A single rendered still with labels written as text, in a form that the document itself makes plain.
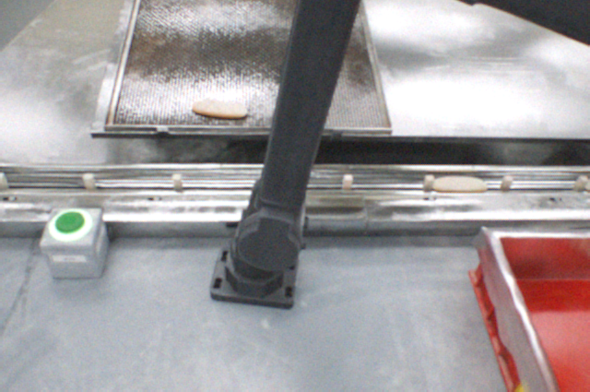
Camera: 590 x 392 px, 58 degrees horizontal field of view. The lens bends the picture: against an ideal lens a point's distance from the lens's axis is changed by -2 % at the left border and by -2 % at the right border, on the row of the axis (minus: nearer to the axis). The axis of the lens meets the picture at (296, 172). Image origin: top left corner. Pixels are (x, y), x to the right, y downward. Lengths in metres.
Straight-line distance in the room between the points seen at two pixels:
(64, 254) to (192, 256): 0.18
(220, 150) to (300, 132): 0.46
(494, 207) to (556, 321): 0.20
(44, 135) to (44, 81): 0.19
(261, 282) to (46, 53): 0.83
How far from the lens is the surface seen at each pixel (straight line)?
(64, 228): 0.79
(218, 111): 0.96
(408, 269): 0.85
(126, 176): 0.93
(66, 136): 1.09
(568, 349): 0.85
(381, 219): 0.84
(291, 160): 0.59
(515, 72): 1.20
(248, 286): 0.74
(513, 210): 0.94
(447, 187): 0.94
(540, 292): 0.89
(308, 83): 0.53
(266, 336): 0.75
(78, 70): 1.28
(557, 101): 1.18
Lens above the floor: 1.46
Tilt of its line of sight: 42 degrees down
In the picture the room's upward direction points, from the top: 5 degrees clockwise
